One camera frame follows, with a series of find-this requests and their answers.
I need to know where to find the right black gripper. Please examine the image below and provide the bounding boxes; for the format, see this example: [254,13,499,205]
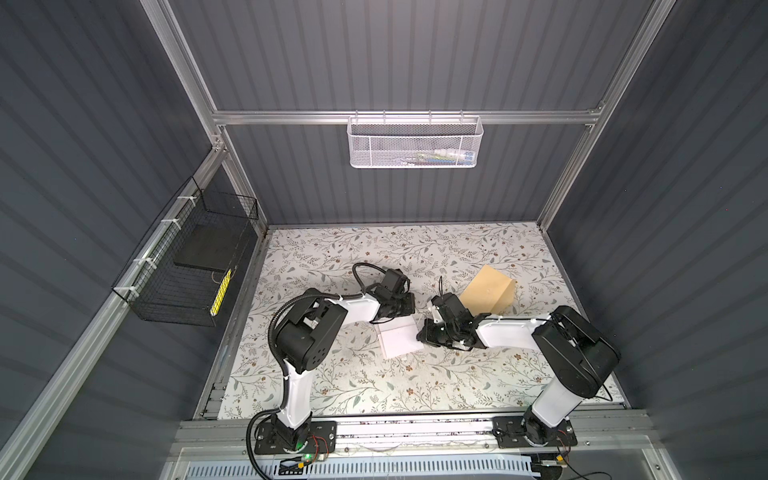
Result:
[414,318,457,347]

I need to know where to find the white floral letter paper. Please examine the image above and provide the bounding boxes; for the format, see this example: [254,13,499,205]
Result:
[376,315,424,360]

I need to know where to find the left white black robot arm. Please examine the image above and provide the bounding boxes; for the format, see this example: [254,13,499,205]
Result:
[268,280,422,451]

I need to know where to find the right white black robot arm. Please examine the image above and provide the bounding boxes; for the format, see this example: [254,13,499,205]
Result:
[416,294,621,447]

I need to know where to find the tan kraft envelope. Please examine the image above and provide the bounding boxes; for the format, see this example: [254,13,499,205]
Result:
[459,265,517,316]

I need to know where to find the pens in white basket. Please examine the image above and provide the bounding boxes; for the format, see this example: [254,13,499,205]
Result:
[398,149,476,168]

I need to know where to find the black foam pad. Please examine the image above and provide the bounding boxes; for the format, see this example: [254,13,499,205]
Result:
[173,225,245,273]

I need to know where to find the left black corrugated cable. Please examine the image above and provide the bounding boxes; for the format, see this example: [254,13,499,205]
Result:
[244,261,397,480]

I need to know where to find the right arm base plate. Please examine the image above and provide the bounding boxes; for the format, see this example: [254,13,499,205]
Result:
[491,415,578,448]

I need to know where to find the white ventilated cable duct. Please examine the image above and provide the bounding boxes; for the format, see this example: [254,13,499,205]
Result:
[182,454,535,480]

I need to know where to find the white wire basket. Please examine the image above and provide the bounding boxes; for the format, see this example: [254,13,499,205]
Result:
[346,115,484,169]

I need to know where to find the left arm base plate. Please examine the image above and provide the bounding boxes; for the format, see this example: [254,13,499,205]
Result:
[252,419,338,455]

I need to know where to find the aluminium mounting rail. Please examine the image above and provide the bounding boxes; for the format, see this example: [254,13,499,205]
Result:
[170,409,655,463]

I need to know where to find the black wire basket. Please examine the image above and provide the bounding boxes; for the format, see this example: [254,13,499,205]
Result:
[113,179,260,327]

